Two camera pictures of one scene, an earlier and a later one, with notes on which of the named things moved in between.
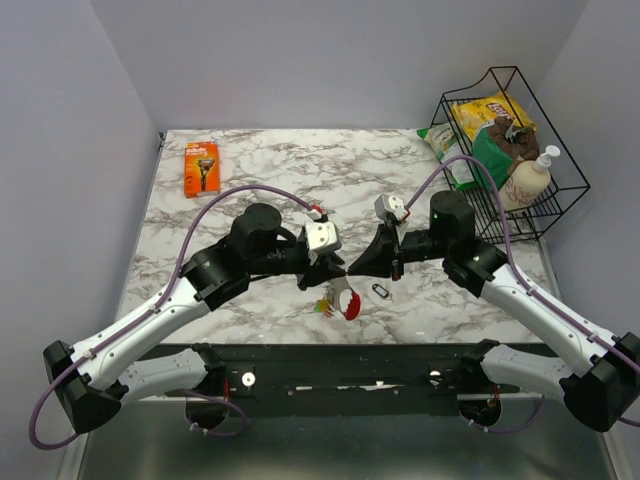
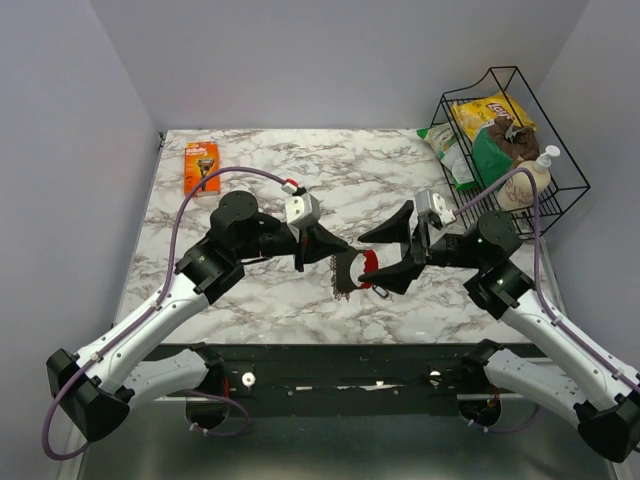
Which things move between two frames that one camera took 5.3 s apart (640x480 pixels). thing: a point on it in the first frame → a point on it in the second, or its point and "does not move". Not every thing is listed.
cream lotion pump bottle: x=527 y=182 does not move
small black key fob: x=379 y=290 does not move
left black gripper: x=325 y=268 → x=316 y=243
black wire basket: x=499 y=120 does not move
